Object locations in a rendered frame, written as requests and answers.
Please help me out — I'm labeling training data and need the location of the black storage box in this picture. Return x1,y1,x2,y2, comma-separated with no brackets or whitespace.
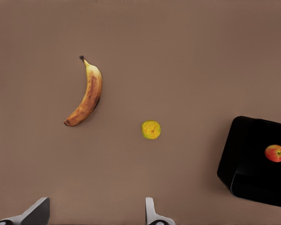
216,115,281,209

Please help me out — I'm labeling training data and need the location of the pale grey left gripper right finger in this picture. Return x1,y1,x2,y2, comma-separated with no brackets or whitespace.
145,197,176,225

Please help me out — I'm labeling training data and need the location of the ripe brown-spotted banana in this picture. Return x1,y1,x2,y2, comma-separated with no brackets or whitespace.
64,55,103,128

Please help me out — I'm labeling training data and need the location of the yellow-green citrus fruit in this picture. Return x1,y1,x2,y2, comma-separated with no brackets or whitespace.
141,120,162,140

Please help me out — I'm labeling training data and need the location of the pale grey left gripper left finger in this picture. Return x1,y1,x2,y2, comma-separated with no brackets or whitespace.
0,197,51,225

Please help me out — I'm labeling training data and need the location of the red-yellow apple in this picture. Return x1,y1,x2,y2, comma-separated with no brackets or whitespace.
264,144,281,163

